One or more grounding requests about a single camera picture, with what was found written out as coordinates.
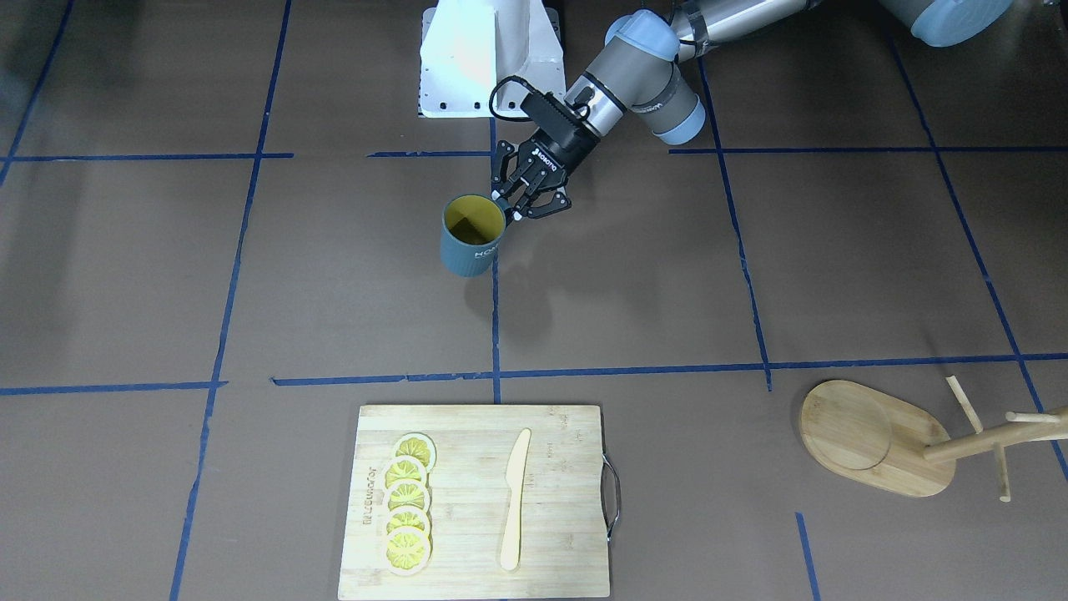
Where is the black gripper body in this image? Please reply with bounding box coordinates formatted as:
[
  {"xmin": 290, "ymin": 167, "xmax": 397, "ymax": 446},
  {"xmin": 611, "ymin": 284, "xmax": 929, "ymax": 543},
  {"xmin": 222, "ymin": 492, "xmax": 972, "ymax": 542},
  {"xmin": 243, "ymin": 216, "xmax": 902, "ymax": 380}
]
[{"xmin": 516, "ymin": 127, "xmax": 600, "ymax": 194}]

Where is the dark teal mug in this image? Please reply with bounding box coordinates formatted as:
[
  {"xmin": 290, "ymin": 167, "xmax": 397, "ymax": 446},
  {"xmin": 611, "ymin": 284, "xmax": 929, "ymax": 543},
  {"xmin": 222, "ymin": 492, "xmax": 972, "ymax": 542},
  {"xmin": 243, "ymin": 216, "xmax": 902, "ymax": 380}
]
[{"xmin": 440, "ymin": 194, "xmax": 507, "ymax": 276}]

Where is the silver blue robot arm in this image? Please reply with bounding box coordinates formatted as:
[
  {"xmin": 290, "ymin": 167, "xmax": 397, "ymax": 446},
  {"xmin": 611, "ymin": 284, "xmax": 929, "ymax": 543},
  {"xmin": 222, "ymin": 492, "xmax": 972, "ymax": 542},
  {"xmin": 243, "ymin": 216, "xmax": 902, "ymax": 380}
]
[{"xmin": 491, "ymin": 1, "xmax": 816, "ymax": 224}]

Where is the wooden cup storage rack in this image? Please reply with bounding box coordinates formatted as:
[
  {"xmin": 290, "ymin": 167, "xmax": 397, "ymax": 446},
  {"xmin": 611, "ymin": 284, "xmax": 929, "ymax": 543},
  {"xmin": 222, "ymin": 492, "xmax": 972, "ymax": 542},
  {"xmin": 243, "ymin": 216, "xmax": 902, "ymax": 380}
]
[{"xmin": 798, "ymin": 376, "xmax": 1067, "ymax": 503}]

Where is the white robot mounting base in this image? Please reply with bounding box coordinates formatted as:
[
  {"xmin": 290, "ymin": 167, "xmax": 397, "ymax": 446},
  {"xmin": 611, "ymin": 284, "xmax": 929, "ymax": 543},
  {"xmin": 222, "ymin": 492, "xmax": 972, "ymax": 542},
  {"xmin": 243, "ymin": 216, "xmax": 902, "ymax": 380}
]
[{"xmin": 417, "ymin": 1, "xmax": 566, "ymax": 118}]

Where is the lemon slice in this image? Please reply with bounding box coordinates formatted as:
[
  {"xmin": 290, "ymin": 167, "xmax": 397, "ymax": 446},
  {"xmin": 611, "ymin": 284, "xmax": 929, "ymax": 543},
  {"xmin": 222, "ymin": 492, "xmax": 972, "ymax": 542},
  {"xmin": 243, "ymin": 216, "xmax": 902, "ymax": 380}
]
[
  {"xmin": 382, "ymin": 454, "xmax": 428, "ymax": 488},
  {"xmin": 384, "ymin": 479, "xmax": 431, "ymax": 511},
  {"xmin": 393, "ymin": 432, "xmax": 437, "ymax": 472},
  {"xmin": 384, "ymin": 526, "xmax": 431, "ymax": 578},
  {"xmin": 384, "ymin": 505, "xmax": 431, "ymax": 538}
]

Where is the yellow plastic knife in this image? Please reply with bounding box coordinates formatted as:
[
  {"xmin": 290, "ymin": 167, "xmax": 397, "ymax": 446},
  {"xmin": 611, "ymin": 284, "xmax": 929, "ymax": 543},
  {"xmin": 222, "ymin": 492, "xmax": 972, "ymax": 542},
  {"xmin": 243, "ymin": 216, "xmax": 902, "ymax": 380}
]
[{"xmin": 497, "ymin": 427, "xmax": 531, "ymax": 572}]

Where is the bamboo cutting board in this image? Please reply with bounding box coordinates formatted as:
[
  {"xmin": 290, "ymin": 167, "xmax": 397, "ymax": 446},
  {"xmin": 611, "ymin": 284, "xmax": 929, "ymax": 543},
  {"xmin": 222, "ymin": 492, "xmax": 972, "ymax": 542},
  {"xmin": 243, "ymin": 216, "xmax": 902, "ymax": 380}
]
[{"xmin": 337, "ymin": 404, "xmax": 611, "ymax": 600}]

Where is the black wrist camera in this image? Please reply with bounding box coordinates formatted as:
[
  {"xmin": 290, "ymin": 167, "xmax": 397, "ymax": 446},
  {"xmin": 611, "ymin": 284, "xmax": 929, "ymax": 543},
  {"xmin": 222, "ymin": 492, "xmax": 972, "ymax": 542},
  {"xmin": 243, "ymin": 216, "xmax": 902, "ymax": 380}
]
[{"xmin": 520, "ymin": 90, "xmax": 584, "ymax": 140}]

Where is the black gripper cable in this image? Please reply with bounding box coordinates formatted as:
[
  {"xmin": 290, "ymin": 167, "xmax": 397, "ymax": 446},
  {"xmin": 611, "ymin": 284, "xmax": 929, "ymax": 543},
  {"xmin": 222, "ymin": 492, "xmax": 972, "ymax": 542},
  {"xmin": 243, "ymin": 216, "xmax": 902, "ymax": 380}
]
[{"xmin": 489, "ymin": 75, "xmax": 568, "ymax": 124}]

